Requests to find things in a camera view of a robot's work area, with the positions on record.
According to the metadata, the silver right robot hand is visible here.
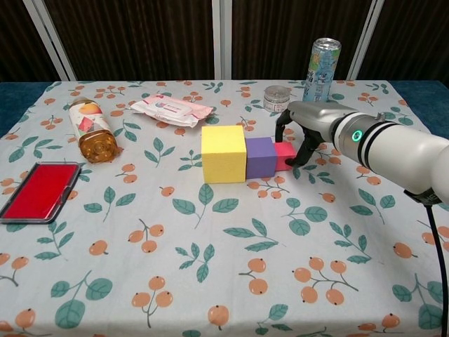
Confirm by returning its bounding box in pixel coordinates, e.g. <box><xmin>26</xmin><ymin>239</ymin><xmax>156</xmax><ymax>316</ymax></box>
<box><xmin>274</xmin><ymin>100</ymin><xmax>347</xmax><ymax>169</ymax></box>

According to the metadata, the pink small block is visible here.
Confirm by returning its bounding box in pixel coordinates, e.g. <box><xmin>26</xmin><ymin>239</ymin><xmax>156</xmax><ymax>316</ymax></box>
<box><xmin>273</xmin><ymin>141</ymin><xmax>300</xmax><ymax>173</ymax></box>

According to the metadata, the medium purple foam cube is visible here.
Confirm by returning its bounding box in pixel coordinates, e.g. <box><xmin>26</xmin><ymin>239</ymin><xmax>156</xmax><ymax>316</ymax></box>
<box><xmin>245</xmin><ymin>136</ymin><xmax>277</xmax><ymax>180</ymax></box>

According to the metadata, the large yellow foam cube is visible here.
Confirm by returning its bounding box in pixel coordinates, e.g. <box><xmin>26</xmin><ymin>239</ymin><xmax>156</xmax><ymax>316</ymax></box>
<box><xmin>201</xmin><ymin>125</ymin><xmax>248</xmax><ymax>185</ymax></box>

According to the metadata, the small clear glass jar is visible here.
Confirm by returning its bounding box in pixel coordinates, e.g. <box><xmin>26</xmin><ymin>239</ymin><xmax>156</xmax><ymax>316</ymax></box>
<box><xmin>262</xmin><ymin>85</ymin><xmax>293</xmax><ymax>114</ymax></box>

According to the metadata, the light blue drink can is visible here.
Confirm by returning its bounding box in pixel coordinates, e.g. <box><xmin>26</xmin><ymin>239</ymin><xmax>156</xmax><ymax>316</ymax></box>
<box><xmin>302</xmin><ymin>37</ymin><xmax>342</xmax><ymax>104</ymax></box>

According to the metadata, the dark pleated divider panel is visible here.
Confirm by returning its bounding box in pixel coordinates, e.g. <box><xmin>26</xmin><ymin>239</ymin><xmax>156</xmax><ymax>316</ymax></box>
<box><xmin>347</xmin><ymin>0</ymin><xmax>449</xmax><ymax>82</ymax></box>
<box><xmin>33</xmin><ymin>0</ymin><xmax>225</xmax><ymax>82</ymax></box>
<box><xmin>213</xmin><ymin>0</ymin><xmax>385</xmax><ymax>82</ymax></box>
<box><xmin>0</xmin><ymin>0</ymin><xmax>77</xmax><ymax>84</ymax></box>

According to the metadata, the pink wet wipes pack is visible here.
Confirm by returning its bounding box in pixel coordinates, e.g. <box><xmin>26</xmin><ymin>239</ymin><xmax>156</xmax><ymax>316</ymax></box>
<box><xmin>130</xmin><ymin>93</ymin><xmax>216</xmax><ymax>129</ymax></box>

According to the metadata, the floral leaf print tablecloth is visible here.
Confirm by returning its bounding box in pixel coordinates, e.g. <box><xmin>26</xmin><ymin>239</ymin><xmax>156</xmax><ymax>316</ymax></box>
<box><xmin>0</xmin><ymin>80</ymin><xmax>449</xmax><ymax>337</ymax></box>

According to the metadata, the peach tea plastic bottle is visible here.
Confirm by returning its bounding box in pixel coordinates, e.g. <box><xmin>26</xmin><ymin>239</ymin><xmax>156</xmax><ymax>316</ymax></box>
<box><xmin>67</xmin><ymin>98</ymin><xmax>119</xmax><ymax>165</ymax></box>

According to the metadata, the red ink pad case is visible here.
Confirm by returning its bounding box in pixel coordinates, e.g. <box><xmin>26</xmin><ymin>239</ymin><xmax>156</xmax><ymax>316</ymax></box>
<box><xmin>0</xmin><ymin>161</ymin><xmax>83</xmax><ymax>225</ymax></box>

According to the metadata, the blue table cover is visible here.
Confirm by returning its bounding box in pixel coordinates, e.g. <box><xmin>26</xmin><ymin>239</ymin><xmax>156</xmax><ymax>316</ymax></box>
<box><xmin>0</xmin><ymin>80</ymin><xmax>449</xmax><ymax>138</ymax></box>

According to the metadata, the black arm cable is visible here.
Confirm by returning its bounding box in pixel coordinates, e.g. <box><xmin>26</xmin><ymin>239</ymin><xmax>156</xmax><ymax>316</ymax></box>
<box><xmin>403</xmin><ymin>188</ymin><xmax>449</xmax><ymax>292</ymax></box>

